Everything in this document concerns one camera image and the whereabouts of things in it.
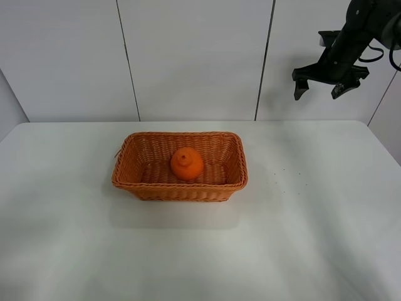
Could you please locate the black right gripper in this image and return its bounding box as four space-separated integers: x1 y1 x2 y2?
293 18 376 100

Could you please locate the orange citrus fruit with stem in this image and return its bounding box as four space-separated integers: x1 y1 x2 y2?
170 147 204 181

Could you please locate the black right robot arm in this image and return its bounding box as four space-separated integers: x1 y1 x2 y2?
292 0 400 100

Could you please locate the orange woven wicker basket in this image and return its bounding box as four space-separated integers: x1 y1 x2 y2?
112 132 248 202

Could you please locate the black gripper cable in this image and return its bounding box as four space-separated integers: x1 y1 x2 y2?
357 43 401 71

